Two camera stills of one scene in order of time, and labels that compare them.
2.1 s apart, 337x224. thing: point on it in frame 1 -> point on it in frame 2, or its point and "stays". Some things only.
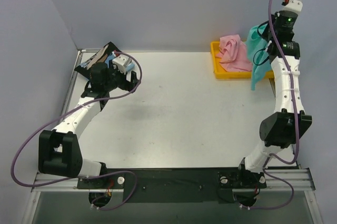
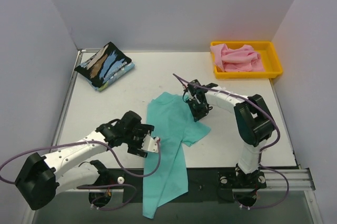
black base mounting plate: (177, 185) stays
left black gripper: (128, 83) -> (140, 137)
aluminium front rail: (300, 180) stays
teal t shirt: (260, 59) -> (169, 114)
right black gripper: (271, 40) -> (198, 106)
